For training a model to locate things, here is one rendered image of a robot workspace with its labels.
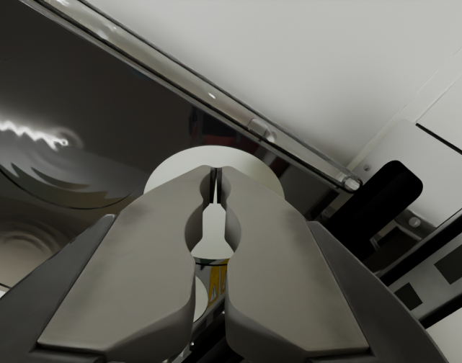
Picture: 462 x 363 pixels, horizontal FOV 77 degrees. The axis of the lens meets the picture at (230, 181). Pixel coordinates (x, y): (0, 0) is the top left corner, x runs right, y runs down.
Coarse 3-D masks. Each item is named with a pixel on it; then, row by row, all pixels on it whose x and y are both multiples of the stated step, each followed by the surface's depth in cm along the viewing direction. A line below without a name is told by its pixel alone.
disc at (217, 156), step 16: (176, 160) 19; (192, 160) 19; (208, 160) 19; (224, 160) 19; (240, 160) 19; (256, 160) 19; (160, 176) 19; (176, 176) 19; (256, 176) 19; (272, 176) 19; (144, 192) 20; (208, 208) 21; (208, 224) 21; (224, 224) 21; (208, 240) 22; (224, 240) 22; (208, 256) 23; (224, 256) 23
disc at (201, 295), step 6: (198, 282) 25; (198, 288) 25; (204, 288) 25; (198, 294) 26; (204, 294) 26; (198, 300) 26; (204, 300) 26; (198, 306) 26; (204, 306) 26; (198, 312) 27
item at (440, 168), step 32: (416, 128) 21; (384, 160) 23; (416, 160) 20; (448, 160) 18; (448, 192) 17; (416, 224) 18; (448, 224) 16; (384, 256) 19; (416, 256) 18; (224, 320) 32; (192, 352) 35
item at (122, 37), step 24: (48, 0) 14; (72, 0) 14; (96, 24) 14; (120, 24) 15; (120, 48) 15; (144, 48) 15; (168, 72) 16; (192, 72) 16; (192, 96) 16; (216, 96) 16; (240, 120) 17; (264, 120) 17; (288, 144) 18; (312, 168) 19; (336, 168) 19
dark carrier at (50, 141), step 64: (0, 0) 14; (0, 64) 16; (64, 64) 16; (128, 64) 16; (0, 128) 18; (64, 128) 18; (128, 128) 18; (192, 128) 18; (0, 192) 20; (64, 192) 20; (128, 192) 20; (320, 192) 20; (0, 256) 23
